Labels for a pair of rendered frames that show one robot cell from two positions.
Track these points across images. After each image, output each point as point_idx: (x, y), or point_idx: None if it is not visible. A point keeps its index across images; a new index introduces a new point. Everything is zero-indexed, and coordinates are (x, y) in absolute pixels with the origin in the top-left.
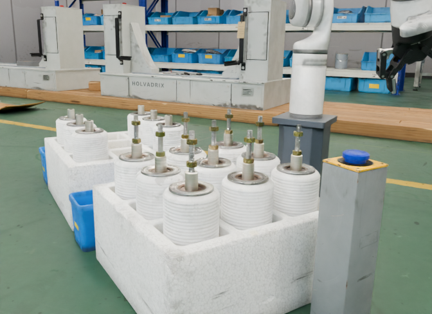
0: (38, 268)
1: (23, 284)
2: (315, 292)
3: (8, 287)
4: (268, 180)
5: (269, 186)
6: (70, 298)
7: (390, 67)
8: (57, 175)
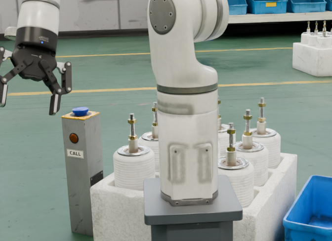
0: None
1: (296, 193)
2: None
3: (298, 189)
4: (142, 138)
5: (138, 139)
6: None
7: (56, 85)
8: None
